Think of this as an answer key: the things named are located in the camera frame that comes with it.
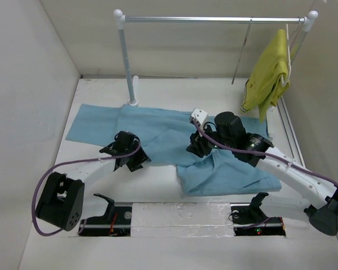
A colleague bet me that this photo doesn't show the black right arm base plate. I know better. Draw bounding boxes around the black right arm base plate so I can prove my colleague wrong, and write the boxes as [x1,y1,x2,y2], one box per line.
[228,192,286,237]

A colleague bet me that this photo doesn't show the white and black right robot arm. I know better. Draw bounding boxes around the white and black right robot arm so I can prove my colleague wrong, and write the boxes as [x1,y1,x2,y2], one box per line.
[187,108,338,236]

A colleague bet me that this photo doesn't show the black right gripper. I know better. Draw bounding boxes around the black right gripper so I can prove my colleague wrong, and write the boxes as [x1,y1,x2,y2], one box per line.
[185,121,235,158]

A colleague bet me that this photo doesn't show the yellow-green garment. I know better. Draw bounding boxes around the yellow-green garment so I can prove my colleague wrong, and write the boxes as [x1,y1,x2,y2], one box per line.
[241,29,290,122]

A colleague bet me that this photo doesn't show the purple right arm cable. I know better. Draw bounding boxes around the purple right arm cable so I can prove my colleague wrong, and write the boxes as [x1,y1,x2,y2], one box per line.
[194,119,338,234]

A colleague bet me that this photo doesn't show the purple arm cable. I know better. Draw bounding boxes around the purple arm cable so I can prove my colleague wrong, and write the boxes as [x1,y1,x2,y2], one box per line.
[194,119,338,234]
[30,139,142,236]

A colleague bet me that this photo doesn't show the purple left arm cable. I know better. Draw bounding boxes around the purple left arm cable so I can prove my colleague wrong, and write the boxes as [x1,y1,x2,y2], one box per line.
[30,139,142,236]

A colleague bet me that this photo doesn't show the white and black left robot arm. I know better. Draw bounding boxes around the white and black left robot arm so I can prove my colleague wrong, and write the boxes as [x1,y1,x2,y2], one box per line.
[31,131,151,236]

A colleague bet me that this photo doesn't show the light blue trousers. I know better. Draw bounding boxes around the light blue trousers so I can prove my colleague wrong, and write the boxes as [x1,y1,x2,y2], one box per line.
[66,104,282,196]

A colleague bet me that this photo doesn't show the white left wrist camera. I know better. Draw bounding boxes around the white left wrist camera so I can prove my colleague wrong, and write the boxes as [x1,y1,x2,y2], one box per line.
[189,108,209,127]

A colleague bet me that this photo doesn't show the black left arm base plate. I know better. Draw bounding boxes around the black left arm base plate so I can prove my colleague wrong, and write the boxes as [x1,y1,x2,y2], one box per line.
[78,193,133,237]

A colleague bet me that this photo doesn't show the silver metal hanger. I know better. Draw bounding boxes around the silver metal hanger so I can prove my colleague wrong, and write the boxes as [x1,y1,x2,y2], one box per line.
[231,19,252,85]

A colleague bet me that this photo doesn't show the silver and white clothes rack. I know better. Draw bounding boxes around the silver and white clothes rack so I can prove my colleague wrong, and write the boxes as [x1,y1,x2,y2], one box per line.
[113,9,318,106]

